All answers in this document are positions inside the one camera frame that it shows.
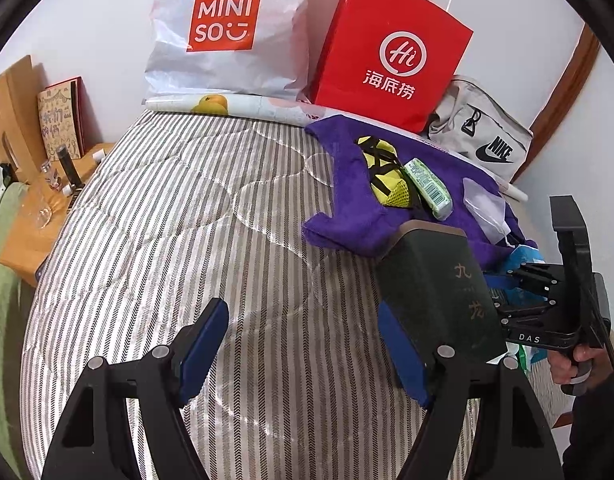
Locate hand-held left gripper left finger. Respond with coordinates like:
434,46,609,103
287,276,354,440
41,297,230,480

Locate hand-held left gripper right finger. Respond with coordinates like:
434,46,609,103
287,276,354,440
377,302,563,480

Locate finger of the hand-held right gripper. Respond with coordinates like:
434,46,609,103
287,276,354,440
504,260,560,302
488,294,560,332

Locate dark green tin box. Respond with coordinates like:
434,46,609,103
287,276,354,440
377,220,508,366

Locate green tissue pack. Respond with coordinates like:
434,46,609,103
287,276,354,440
403,157,453,221

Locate yellow mesh pouch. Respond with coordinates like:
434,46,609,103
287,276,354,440
356,135,423,209

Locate person's right forearm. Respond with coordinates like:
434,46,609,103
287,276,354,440
562,330,614,480

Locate person's right hand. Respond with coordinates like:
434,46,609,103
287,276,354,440
547,342,610,397

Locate blue tissue pack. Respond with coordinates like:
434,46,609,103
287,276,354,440
484,244,548,306

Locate clear plastic bag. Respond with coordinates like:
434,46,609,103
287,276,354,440
462,177,513,246

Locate grey striped mattress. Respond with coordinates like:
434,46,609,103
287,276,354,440
19,110,563,480

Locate grey sling bag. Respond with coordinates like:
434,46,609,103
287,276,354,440
427,75,534,183

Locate purple towel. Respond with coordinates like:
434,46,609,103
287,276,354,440
302,115,538,272

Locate green bed sheet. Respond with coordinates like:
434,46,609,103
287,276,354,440
0,180,42,461

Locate wooden nightstand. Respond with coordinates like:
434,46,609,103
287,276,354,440
0,142,115,288

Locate clear drinking glass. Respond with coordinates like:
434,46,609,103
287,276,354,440
27,192,55,229

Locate black bottle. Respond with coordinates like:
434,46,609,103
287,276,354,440
57,145,84,192

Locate rolled white printed poster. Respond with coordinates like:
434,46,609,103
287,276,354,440
146,94,529,203

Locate red paper bag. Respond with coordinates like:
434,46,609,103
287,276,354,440
307,0,474,133

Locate illustrated book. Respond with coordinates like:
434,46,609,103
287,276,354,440
37,76,88,161

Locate wooden headboard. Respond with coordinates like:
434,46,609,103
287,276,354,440
0,55,48,181

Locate white plastic shopping bag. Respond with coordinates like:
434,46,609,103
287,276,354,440
144,0,333,103

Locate wooden door frame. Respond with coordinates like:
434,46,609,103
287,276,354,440
510,25,600,186

